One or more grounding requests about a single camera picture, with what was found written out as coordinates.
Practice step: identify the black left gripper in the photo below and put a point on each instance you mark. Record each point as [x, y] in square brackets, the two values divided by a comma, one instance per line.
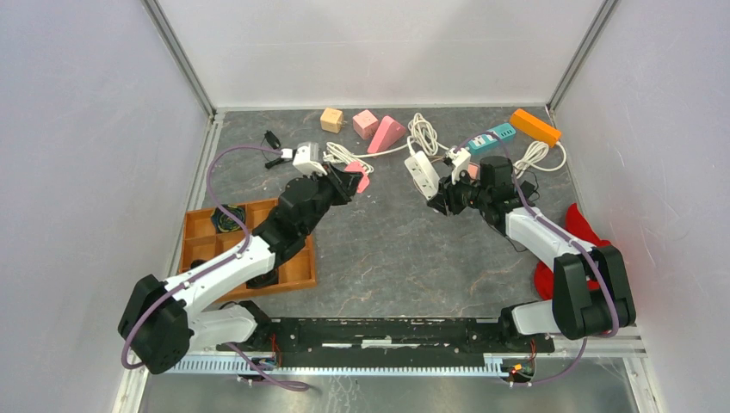
[343, 183]

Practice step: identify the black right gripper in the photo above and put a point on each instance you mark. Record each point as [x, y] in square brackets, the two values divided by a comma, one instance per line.
[449, 207]

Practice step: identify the pink plug adapter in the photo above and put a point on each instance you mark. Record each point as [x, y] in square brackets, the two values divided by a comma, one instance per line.
[358, 168]

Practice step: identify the salmon usb charger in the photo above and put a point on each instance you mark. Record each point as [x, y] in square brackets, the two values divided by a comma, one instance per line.
[473, 171]

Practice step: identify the pink cube adapter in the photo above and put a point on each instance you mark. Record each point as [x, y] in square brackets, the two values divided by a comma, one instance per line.
[365, 124]

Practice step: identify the beige cube adapter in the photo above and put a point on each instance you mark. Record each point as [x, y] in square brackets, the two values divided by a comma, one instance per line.
[331, 120]

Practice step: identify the pink triangular power strip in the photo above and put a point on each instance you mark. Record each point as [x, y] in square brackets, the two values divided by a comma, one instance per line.
[388, 133]

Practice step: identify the teal power strip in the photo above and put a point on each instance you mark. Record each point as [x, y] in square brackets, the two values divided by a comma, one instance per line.
[490, 138]

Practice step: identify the black power adapter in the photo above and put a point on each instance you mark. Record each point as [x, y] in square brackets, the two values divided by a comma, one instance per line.
[528, 189]

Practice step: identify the orange power strip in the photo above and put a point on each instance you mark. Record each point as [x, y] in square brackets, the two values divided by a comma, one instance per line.
[535, 128]

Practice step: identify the white power strip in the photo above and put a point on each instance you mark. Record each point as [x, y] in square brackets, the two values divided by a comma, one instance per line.
[423, 174]

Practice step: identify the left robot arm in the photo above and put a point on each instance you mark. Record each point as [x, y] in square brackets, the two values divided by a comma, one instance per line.
[164, 319]

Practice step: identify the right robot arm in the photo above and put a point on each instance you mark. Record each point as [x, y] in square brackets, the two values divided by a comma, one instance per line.
[591, 292]

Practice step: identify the black rolled cloth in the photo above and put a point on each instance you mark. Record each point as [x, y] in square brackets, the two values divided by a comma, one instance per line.
[229, 221]

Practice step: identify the red cloth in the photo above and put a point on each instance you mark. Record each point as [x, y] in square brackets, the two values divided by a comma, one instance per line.
[577, 225]

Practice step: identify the orange wooden tray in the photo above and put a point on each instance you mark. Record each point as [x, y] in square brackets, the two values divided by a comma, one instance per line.
[200, 241]

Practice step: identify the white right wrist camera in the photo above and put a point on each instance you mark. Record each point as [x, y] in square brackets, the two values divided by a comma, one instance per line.
[460, 161]

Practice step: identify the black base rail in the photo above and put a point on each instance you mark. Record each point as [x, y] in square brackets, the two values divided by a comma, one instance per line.
[322, 342]

